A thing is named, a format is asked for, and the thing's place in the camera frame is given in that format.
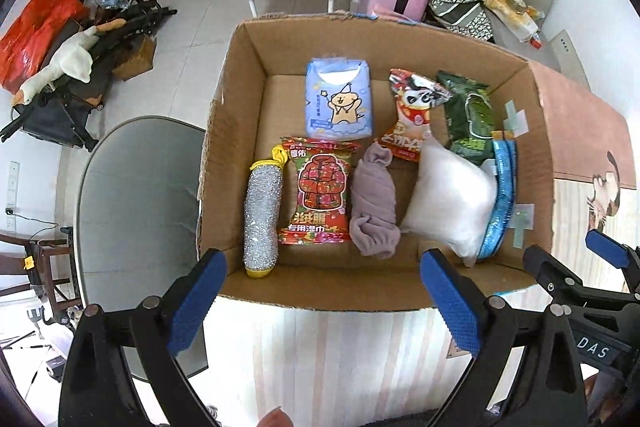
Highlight blue yellow snack packet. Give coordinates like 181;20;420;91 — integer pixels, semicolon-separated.
477;131;518;260

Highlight silver sponge yellow ends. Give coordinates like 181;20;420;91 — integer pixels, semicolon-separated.
243;145;288;279

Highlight white soft pillow bag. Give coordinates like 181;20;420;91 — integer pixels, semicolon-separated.
400;136;497;268

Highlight wooden chair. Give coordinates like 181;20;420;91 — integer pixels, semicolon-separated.
1;227;84;329

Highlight green snack bag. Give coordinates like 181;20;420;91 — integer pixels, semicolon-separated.
436;70;496;166

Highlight mauve rolled sock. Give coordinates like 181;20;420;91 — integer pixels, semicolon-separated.
349;143;401;260

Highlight orange panda snack bag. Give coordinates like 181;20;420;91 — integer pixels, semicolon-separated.
376;68;452;162

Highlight red wet wipes pack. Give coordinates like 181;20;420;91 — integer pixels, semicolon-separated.
279;136;359;245

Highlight black folded stroller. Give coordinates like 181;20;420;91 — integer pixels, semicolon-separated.
1;0;177;150

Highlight light blue tissue pack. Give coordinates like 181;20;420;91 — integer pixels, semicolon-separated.
305;57;373;141

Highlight small brown cardboard box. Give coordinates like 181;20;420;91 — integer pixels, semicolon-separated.
112;35;156;81

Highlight white goose plush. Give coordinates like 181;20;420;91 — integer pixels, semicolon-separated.
12;18;126;106

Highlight red plastic bag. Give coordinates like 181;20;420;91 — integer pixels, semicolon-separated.
0;0;89;94

